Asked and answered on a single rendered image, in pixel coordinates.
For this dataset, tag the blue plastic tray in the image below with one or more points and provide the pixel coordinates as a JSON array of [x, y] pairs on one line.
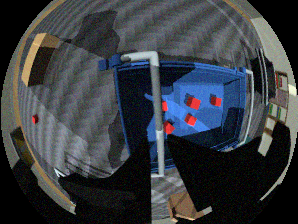
[[216, 127]]

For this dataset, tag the teal block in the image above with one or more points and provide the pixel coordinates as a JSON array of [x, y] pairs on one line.
[[247, 139]]

